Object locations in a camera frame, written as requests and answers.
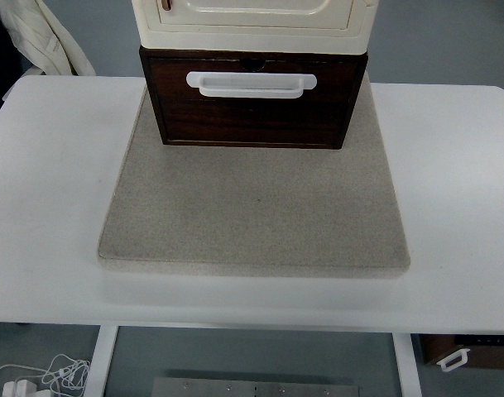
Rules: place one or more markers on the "white drawer handle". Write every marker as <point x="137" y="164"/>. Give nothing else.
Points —
<point x="250" y="85"/>

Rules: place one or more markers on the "white table leg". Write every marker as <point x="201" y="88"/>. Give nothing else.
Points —
<point x="406" y="365"/>
<point x="101" y="361"/>

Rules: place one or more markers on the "white cloth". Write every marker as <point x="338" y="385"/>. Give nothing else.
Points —
<point x="43" y="40"/>

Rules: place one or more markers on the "beige fabric mat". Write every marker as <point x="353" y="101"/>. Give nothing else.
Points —
<point x="259" y="212"/>

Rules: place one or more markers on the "small white handle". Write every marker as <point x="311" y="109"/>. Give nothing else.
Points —
<point x="454" y="360"/>

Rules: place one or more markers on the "dark wooden drawer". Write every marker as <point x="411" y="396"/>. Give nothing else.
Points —
<point x="318" y="118"/>

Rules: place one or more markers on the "white power adapter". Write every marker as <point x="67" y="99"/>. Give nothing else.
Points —
<point x="21" y="388"/>

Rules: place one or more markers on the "white right table leg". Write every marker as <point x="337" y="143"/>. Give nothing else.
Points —
<point x="406" y="365"/>

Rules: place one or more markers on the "white left table leg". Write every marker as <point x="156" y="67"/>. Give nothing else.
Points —
<point x="101" y="361"/>

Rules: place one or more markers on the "brown box on floor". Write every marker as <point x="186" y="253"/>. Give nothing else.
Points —
<point x="486" y="351"/>

